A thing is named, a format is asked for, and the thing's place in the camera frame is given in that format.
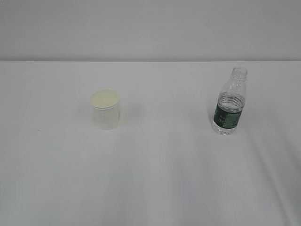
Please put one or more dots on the white paper cup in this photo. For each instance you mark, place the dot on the white paper cup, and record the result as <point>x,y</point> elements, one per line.
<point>106,109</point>

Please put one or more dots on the clear water bottle green label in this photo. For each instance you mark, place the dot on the clear water bottle green label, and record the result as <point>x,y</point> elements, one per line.
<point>230,103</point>

